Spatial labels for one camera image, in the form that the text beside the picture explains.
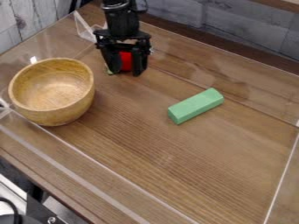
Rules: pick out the black metal bracket with screw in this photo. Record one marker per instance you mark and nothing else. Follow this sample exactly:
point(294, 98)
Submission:
point(38, 211)

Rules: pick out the wooden bowl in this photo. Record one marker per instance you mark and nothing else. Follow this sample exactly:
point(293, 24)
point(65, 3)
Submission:
point(53, 91)

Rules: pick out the green rectangular block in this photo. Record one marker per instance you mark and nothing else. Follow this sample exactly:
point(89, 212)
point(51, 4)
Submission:
point(195, 105)

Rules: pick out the clear acrylic corner bracket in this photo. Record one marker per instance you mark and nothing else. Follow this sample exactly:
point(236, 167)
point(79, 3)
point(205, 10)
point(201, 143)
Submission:
point(85, 29)

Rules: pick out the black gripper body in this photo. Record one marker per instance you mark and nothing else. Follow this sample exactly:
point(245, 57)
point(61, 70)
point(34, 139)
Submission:
point(111, 42)

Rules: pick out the red plush strawberry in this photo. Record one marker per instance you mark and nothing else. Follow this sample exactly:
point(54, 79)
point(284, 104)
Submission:
point(126, 61)

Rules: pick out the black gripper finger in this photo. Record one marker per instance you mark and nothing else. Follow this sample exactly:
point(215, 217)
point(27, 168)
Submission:
point(113, 59)
point(139, 60)

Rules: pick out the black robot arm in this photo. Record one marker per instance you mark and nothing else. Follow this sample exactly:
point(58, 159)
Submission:
point(122, 16)

